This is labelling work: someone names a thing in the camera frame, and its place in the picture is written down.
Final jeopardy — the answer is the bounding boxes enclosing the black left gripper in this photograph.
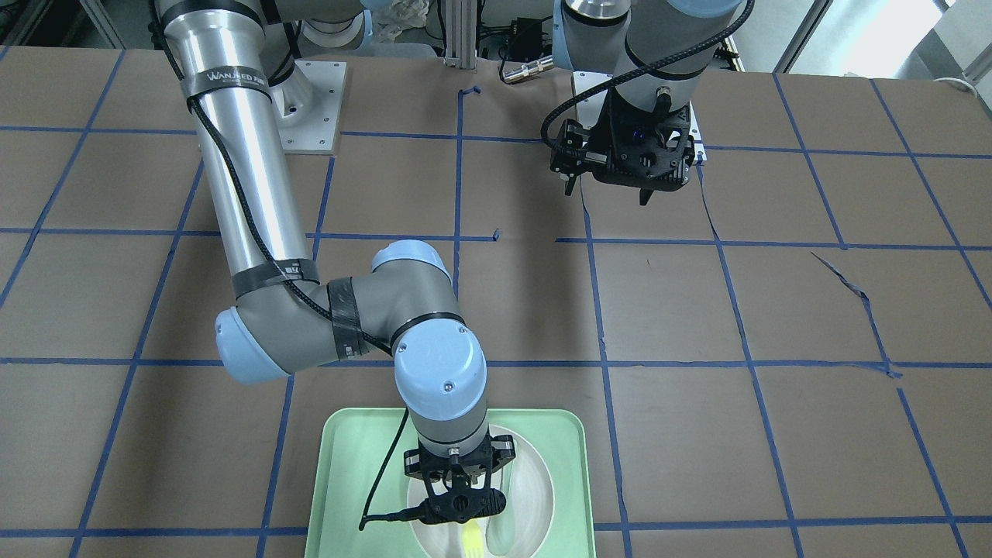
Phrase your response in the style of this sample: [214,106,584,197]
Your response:
[549,89,694,206]

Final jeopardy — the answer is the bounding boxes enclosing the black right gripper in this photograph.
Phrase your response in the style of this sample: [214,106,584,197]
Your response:
[401,434,516,524]

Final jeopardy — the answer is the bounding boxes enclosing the yellow plastic fork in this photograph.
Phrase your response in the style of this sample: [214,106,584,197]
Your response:
[460,520,486,558]

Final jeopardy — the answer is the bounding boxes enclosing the white round plate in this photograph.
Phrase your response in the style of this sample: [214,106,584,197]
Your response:
[407,424,555,557]

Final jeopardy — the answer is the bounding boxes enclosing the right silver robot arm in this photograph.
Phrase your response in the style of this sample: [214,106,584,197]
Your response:
[148,1,516,524]

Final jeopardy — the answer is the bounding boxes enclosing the pale green plastic spoon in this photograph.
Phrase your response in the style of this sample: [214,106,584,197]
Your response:
[486,465,516,557]

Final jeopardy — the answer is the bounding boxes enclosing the mint green serving tray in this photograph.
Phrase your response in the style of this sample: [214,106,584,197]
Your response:
[305,408,596,557]

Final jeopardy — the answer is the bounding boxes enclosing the aluminium frame post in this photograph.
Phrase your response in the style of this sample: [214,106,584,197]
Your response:
[439,1,481,71]

